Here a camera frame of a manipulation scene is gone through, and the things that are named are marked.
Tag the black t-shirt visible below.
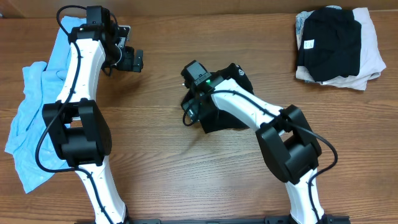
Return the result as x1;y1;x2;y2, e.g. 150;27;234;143
181;60;257;133

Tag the light blue t-shirt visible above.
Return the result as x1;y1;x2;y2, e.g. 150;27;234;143
5;30;70;194

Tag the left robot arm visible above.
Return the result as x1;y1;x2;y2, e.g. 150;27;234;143
39;6;144;223

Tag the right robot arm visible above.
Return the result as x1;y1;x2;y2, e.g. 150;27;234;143
181;60;328;223

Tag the folded black garment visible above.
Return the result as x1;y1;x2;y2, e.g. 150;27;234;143
297;7;361;82

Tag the folded white garment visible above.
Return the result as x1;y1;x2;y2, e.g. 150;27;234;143
295;7;387;91

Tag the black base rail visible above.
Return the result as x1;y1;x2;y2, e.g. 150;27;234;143
76;215;351;224

